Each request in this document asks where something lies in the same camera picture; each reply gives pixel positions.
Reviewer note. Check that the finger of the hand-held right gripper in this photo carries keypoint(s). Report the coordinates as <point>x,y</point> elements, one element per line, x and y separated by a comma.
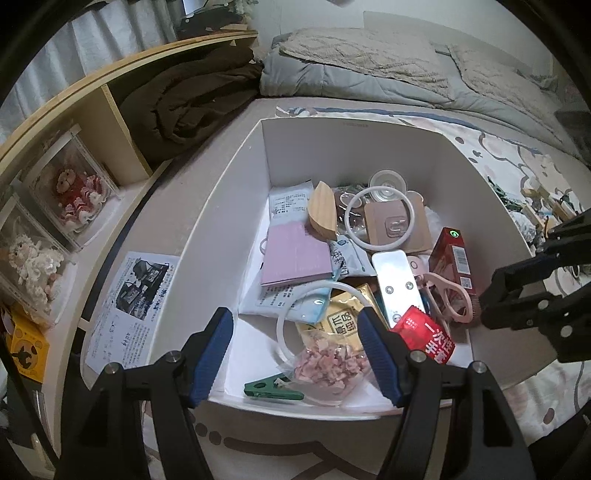
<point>505,314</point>
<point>570,233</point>

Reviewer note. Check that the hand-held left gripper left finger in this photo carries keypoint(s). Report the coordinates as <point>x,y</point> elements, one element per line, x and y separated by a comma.
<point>212,355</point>

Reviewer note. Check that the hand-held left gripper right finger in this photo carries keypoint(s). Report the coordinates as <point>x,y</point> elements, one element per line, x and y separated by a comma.
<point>381,355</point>

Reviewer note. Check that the pink scissors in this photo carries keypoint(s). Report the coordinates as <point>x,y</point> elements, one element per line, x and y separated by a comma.
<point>470,310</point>

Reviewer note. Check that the white cardboard storage box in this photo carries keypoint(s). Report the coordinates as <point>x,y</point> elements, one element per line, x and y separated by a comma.
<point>351,152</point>

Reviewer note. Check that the red plastic packet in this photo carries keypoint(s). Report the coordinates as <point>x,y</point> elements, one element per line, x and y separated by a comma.
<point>422,334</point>

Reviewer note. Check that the yellow snack packet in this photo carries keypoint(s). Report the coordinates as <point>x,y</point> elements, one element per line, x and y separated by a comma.
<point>341,323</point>

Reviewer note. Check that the clear bag of pink pieces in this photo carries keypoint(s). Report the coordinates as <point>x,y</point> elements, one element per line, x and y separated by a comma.
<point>330,369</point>

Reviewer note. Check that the shiny metal plate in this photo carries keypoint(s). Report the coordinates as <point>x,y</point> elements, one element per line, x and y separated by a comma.
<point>397,286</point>

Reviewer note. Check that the red carton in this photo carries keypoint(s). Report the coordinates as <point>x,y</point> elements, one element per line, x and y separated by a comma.
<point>450,258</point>

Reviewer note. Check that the white printed leaflet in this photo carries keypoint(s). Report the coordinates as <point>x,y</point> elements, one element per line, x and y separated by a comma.
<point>272,297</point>

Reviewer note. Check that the light blue sachet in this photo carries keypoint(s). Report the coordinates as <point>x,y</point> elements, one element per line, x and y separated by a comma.
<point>307,310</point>

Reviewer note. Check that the small pink plastic piece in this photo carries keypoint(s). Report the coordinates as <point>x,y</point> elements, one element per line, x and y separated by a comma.
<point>414,265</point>

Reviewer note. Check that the printed paper sheet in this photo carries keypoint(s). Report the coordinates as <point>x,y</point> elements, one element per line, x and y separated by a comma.
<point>134,300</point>

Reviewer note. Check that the cartoon printed bed sheet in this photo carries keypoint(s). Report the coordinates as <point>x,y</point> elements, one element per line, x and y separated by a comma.
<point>554,397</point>

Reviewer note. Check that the blue and white sachet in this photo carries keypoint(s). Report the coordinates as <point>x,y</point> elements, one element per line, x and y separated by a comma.
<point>348,258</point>

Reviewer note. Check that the brown adhesive hook pad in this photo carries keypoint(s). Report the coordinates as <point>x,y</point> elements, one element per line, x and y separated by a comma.
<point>383,230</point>

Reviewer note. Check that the pink flat packet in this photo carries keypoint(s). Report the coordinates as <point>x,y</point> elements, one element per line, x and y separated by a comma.
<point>295,254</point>

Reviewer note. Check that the boat-shaped wooden piece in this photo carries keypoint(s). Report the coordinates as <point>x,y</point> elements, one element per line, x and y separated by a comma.
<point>323,210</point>

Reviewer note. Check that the white printed packet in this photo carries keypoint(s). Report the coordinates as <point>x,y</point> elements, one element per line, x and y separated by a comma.
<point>288,203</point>

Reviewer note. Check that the clear suction cup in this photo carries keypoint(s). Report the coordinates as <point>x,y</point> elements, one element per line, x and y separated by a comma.
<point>388,180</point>

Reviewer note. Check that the yellow cardboard box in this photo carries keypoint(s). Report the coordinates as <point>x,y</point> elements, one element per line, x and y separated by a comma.
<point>27,350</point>

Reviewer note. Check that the display case with white doll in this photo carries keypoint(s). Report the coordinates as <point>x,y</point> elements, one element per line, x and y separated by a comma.
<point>32,263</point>

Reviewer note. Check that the display case with red doll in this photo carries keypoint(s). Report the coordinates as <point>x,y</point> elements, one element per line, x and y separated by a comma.
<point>78,194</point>

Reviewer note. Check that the dark brown blanket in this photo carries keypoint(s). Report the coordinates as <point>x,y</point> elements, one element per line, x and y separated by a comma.
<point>184,101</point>

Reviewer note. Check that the wooden bedside shelf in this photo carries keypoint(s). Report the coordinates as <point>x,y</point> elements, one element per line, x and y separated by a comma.
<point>115,115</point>

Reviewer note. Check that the dark items on shelf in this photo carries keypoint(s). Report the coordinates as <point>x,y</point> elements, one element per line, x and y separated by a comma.
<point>203,27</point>

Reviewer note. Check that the white curtain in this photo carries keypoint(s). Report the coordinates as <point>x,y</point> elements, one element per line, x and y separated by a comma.
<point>92,32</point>

